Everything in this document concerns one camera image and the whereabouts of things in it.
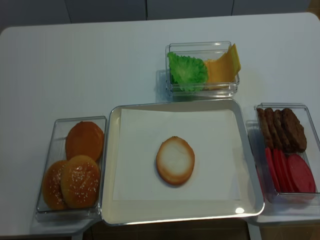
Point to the green lettuce leaf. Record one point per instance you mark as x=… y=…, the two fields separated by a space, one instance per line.
x=189 y=73

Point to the clear lettuce and cheese container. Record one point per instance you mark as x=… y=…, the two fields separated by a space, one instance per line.
x=204 y=51

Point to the white metal tray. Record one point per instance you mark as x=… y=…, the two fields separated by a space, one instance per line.
x=130 y=212

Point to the white paper sheet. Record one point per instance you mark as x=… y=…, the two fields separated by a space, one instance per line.
x=213 y=136

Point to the plain brown bun half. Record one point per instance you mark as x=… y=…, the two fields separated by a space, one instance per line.
x=85 y=138

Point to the yellow cheese slice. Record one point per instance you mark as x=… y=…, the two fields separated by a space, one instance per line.
x=220 y=70
x=235 y=59

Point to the sesame bun top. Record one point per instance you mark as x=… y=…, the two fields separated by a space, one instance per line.
x=80 y=182
x=51 y=186

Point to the brown burger patty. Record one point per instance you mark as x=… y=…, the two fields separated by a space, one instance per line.
x=294 y=130
x=269 y=115
x=277 y=120
x=265 y=129

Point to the clear bun container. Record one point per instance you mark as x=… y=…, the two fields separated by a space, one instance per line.
x=57 y=152

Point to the red tomato slice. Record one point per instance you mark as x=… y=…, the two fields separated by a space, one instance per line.
x=271 y=167
x=290 y=188
x=300 y=175
x=279 y=172

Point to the clear meat and tomato container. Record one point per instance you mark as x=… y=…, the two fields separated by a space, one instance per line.
x=311 y=156

